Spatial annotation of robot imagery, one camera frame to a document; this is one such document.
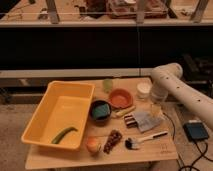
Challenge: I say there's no blue green sponge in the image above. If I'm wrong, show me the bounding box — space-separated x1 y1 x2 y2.
92 104 110 119

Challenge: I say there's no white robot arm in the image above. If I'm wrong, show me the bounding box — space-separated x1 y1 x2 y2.
150 63 213 131

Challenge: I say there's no green plastic cup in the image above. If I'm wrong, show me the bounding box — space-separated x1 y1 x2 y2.
102 79 113 93

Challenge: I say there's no grey folded cloth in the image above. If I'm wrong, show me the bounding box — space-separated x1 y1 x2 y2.
133 111 163 133

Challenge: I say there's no white plastic container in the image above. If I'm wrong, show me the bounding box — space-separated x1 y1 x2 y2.
137 83 151 99

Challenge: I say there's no brown striped block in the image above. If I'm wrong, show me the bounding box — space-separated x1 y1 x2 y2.
124 115 138 128

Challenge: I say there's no black foot pedal box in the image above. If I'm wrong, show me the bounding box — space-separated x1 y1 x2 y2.
183 122 209 141

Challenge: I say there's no dark brown bowl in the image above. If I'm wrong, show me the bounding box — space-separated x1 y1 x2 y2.
89 100 112 124

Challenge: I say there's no orange peach toy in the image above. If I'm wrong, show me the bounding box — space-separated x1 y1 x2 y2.
86 137 101 154

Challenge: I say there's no yellow plastic bin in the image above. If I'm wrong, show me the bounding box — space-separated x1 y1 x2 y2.
21 81 95 150

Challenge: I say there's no green chili pepper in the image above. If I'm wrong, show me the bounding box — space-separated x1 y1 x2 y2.
51 127 78 144

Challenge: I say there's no white handled dish brush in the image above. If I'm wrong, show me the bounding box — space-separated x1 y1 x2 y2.
125 131 168 150

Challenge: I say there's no black cable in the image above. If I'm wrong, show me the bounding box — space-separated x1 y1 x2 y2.
162 111 213 171

